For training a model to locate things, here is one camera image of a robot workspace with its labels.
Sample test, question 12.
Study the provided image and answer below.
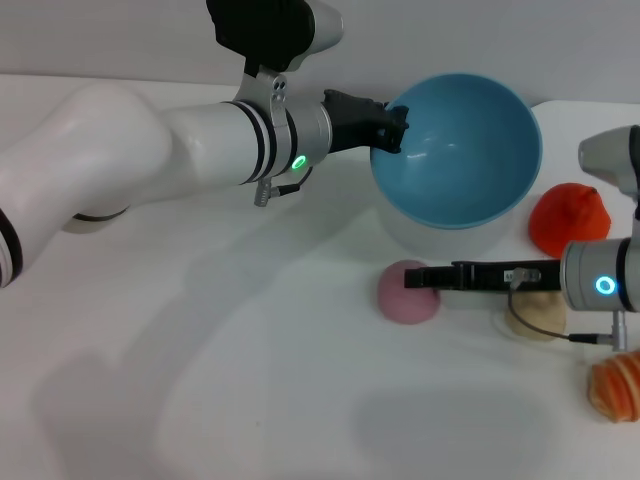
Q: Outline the blue bowl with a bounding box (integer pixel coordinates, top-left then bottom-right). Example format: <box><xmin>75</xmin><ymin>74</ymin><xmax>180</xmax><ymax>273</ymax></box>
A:
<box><xmin>369</xmin><ymin>73</ymin><xmax>544</xmax><ymax>256</ymax></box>

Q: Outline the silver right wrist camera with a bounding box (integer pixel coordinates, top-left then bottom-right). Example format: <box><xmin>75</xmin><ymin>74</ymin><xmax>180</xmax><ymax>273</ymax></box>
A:
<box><xmin>578</xmin><ymin>125</ymin><xmax>640</xmax><ymax>194</ymax></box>

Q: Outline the right arm cable with plug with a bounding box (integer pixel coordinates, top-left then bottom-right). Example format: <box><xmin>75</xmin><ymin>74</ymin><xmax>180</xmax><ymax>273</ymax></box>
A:
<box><xmin>504</xmin><ymin>267</ymin><xmax>630</xmax><ymax>351</ymax></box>

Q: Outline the red orange toy fruit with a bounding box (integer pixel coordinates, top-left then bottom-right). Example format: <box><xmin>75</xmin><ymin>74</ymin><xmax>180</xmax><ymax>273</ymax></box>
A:
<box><xmin>528</xmin><ymin>183</ymin><xmax>612</xmax><ymax>260</ymax></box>

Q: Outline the silver left camera bracket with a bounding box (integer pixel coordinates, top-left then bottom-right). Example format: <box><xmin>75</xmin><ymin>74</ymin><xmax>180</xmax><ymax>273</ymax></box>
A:
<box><xmin>234</xmin><ymin>67</ymin><xmax>290</xmax><ymax>110</ymax></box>

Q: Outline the orange striped toy slice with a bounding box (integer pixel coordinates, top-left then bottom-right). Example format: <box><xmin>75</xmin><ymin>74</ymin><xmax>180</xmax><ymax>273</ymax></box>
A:
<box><xmin>587</xmin><ymin>349</ymin><xmax>640</xmax><ymax>424</ymax></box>

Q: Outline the pink toy peach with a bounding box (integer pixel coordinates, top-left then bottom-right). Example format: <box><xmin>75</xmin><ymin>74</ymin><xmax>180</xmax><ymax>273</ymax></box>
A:
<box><xmin>377</xmin><ymin>259</ymin><xmax>442</xmax><ymax>326</ymax></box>

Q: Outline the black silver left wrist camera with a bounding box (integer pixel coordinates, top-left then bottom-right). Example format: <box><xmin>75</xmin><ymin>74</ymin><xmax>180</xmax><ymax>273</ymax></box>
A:
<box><xmin>206</xmin><ymin>0</ymin><xmax>345</xmax><ymax>74</ymax></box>

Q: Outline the left arm cable with plug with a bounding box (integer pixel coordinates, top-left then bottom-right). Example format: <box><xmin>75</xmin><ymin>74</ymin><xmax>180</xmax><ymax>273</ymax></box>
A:
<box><xmin>253</xmin><ymin>167</ymin><xmax>315</xmax><ymax>208</ymax></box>

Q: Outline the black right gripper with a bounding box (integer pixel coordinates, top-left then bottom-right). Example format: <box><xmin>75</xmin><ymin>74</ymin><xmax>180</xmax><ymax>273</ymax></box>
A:
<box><xmin>403</xmin><ymin>259</ymin><xmax>564</xmax><ymax>295</ymax></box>

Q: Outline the beige toy potato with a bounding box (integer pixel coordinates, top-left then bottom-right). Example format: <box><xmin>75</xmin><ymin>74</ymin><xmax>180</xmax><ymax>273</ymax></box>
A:
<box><xmin>503</xmin><ymin>291</ymin><xmax>569</xmax><ymax>343</ymax></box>

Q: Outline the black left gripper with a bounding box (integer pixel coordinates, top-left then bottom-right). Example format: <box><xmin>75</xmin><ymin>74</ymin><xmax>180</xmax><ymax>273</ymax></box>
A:
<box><xmin>322</xmin><ymin>89</ymin><xmax>411</xmax><ymax>154</ymax></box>

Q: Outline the arm cable with plug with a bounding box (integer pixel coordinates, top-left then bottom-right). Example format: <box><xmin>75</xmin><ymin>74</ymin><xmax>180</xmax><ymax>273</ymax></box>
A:
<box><xmin>253</xmin><ymin>167</ymin><xmax>315</xmax><ymax>208</ymax></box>
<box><xmin>504</xmin><ymin>267</ymin><xmax>630</xmax><ymax>351</ymax></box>

